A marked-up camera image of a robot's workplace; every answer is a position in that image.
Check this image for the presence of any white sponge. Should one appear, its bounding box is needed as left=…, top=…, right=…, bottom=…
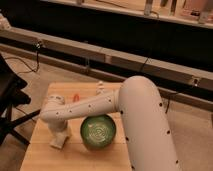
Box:
left=50, top=134, right=69, bottom=149

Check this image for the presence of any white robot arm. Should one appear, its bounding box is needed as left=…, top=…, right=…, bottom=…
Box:
left=40, top=76, right=182, bottom=171

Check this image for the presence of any small orange object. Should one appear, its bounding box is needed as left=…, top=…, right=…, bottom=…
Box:
left=74, top=94, right=79, bottom=101

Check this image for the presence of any green glass bowl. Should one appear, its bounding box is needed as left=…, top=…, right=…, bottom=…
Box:
left=80, top=114, right=116, bottom=150

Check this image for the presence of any black office chair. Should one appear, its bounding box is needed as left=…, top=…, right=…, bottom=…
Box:
left=0, top=53, right=40, bottom=145

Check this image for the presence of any black floor cable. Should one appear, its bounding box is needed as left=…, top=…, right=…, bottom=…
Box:
left=3, top=44, right=43, bottom=76

